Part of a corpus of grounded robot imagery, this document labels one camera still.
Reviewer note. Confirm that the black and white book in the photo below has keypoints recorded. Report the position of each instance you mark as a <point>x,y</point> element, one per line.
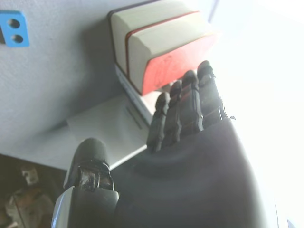
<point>102,133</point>

